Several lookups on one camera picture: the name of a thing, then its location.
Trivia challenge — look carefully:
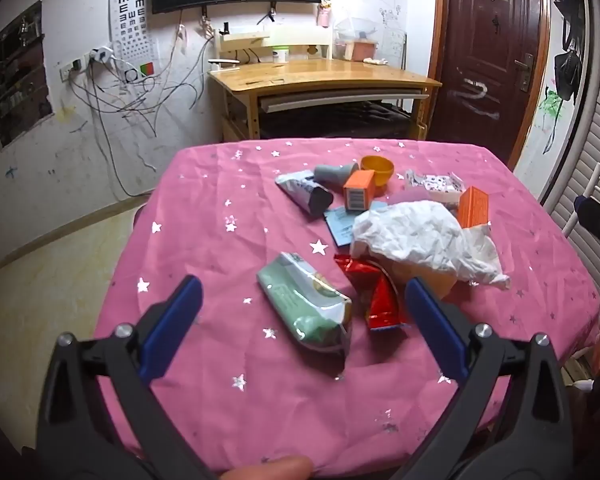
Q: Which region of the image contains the green wet wipes packet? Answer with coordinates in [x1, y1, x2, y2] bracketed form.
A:
[256, 252, 354, 368]

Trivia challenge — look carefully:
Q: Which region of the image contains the dark brown door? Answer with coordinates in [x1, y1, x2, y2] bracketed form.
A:
[427, 0, 551, 171]

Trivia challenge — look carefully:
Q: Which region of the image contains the silver squeezed tube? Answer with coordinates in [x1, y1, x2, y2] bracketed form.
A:
[274, 170, 336, 220]

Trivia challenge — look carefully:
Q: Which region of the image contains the pink star-print tablecloth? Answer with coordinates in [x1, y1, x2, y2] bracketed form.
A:
[94, 139, 600, 478]

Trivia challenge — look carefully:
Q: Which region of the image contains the red foil wrapper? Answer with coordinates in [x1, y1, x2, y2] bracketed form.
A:
[333, 254, 412, 333]

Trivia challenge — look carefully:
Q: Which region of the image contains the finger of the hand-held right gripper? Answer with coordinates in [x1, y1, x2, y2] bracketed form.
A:
[574, 195, 600, 262]

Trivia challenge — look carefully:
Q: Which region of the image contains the open wall niche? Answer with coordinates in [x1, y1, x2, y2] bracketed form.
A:
[0, 0, 54, 151]

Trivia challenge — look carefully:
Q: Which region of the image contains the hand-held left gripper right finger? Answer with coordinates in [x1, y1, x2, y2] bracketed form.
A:
[395, 276, 575, 480]

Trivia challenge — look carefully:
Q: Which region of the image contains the tangle of wall cables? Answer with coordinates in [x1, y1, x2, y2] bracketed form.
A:
[67, 25, 221, 198]

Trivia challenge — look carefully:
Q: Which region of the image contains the small orange box white label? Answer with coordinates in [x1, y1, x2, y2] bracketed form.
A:
[342, 170, 377, 212]

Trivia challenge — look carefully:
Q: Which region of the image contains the white paper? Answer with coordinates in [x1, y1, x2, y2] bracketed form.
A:
[350, 200, 512, 291]

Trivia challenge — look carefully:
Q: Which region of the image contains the eye chart poster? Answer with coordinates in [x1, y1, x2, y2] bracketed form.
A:
[111, 0, 156, 78]

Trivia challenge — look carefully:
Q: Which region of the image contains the orange plastic bowl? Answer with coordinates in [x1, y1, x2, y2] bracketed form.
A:
[360, 155, 396, 187]

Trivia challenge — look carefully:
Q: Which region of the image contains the person's left hand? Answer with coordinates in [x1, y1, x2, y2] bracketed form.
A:
[219, 455, 313, 480]

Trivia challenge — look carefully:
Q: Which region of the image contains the white metal rack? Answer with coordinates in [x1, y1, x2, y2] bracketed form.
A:
[537, 162, 600, 241]

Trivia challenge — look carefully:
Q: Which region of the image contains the white slatted door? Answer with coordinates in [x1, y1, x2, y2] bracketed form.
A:
[512, 0, 600, 301]

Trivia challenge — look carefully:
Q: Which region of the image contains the blue paper card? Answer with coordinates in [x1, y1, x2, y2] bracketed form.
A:
[324, 201, 388, 248]

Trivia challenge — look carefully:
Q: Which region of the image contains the black hanging bag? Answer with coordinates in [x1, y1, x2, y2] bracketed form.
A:
[554, 0, 587, 51]
[554, 51, 587, 102]

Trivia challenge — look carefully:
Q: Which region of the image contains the pink storage box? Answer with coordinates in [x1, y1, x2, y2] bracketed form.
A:
[336, 39, 378, 62]

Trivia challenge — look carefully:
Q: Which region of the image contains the clear plastic container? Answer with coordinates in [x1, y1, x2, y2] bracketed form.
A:
[334, 16, 381, 41]

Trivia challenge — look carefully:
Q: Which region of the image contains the grey plastic funnel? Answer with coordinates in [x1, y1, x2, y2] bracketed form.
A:
[313, 161, 361, 195]

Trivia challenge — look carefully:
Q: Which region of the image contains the small drawing board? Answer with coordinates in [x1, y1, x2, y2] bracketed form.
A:
[380, 30, 410, 70]

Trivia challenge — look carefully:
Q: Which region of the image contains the white patterned packet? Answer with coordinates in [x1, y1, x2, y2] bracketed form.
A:
[404, 169, 466, 206]

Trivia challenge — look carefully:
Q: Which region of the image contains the tan cardboard piece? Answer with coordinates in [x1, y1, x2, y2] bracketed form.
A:
[377, 260, 458, 301]

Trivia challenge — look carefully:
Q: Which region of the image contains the wooden desk shelf riser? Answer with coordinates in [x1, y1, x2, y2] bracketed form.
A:
[215, 27, 331, 63]

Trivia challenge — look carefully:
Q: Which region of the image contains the dark folded mattress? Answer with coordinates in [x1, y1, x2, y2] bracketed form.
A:
[257, 100, 413, 141]

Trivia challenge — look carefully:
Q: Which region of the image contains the tall orange box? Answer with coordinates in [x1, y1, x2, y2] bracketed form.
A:
[457, 186, 492, 229]

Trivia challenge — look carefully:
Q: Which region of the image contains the wooden desk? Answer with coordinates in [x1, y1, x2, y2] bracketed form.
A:
[207, 57, 443, 142]

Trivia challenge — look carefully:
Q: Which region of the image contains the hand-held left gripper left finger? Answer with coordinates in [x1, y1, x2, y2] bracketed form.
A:
[36, 275, 216, 480]

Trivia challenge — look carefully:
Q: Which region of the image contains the metal door handle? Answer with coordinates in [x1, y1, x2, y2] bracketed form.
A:
[514, 54, 536, 92]

